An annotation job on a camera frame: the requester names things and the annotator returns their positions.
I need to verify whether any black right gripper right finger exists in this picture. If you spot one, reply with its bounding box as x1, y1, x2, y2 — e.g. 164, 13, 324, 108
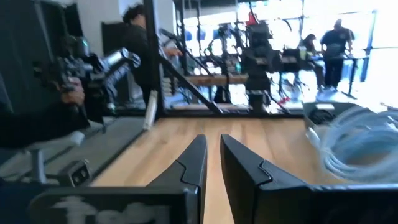
220, 134, 312, 224

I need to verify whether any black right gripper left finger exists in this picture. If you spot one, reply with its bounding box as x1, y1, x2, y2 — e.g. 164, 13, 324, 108
146, 134, 208, 224

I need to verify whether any blue ethernet cable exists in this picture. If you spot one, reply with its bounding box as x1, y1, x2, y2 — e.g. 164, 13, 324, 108
318, 106, 398, 185

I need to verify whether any white cylindrical tube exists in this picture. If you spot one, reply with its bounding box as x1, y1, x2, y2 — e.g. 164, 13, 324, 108
142, 90, 159, 132

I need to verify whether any dark teal plastic bin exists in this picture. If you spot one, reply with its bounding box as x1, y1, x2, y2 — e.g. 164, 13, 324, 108
302, 101, 360, 126

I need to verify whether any person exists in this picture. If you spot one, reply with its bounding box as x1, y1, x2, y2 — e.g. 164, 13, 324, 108
0, 70, 91, 151
319, 18, 356, 93
120, 3, 185, 107
297, 33, 326, 91

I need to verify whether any grey chair armrest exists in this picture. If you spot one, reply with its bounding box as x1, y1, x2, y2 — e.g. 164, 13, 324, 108
0, 130, 91, 188

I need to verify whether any person's hand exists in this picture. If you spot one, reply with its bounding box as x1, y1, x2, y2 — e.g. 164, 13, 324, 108
60, 77, 86, 106

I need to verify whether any black aluminium table frame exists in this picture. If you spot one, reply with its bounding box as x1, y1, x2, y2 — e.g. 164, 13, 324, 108
143, 0, 306, 119

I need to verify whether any black handheld camera rig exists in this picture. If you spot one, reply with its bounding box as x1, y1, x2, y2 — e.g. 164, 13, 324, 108
32, 35, 141, 124

